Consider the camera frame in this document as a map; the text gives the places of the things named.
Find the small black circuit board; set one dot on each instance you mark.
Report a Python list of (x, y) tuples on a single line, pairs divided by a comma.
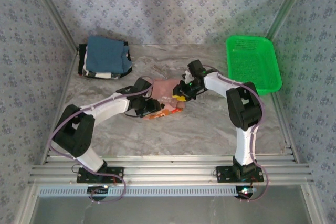
[(245, 192), (98, 190)]

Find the aluminium upright frame post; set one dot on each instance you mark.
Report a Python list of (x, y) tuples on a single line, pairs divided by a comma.
[(284, 11), (55, 11)]

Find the stack of folded clothes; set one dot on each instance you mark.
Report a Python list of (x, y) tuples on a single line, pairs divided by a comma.
[(81, 58)]

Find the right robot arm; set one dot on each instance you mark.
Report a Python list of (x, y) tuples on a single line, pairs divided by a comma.
[(220, 83)]

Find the green plastic basket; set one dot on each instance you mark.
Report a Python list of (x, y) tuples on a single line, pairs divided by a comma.
[(249, 64)]

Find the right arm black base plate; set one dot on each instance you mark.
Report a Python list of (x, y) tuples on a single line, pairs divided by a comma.
[(223, 174)]

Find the pink t-shirt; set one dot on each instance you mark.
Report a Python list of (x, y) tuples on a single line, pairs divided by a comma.
[(162, 87)]

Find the aluminium front rail frame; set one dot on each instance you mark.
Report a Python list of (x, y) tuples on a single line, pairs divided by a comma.
[(170, 169)]

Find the blue folded t-shirt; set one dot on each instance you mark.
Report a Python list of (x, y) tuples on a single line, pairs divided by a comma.
[(105, 53)]

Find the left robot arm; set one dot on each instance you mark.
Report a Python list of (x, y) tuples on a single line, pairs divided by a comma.
[(110, 106)]

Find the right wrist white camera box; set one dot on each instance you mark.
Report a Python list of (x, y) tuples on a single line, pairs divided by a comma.
[(187, 77)]

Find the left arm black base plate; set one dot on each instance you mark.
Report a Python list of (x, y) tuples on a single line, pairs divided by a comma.
[(115, 179)]

